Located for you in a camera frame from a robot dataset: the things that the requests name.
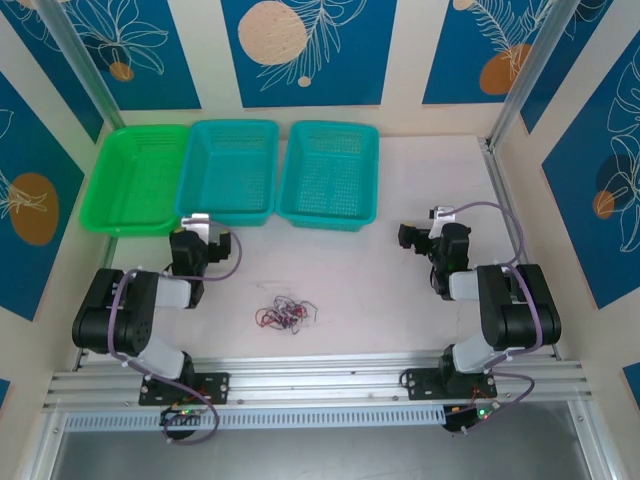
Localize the arm purple camera cable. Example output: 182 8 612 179
108 227 244 446
451 200 547 437

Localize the aluminium corner post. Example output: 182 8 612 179
487 0 570 152
35 0 126 132

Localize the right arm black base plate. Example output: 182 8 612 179
402 366 498 402

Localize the thin black cable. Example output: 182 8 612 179
293 298 322 325

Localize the aluminium rail frame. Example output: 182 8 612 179
42 351 595 412

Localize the grey slotted cable duct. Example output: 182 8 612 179
63 405 447 433

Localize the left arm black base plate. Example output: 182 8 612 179
138 371 232 407

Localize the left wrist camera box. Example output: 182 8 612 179
179 213 210 247

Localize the right arm purple camera cable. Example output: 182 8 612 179
451 200 547 437

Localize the left arm purple camera cable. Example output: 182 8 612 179
108 227 244 446

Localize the teal plastic basket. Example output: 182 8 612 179
173 118 280 228
275 119 381 234

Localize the green plastic basket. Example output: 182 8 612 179
79 124 192 238

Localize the thin purple cable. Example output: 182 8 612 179
271 294 312 335

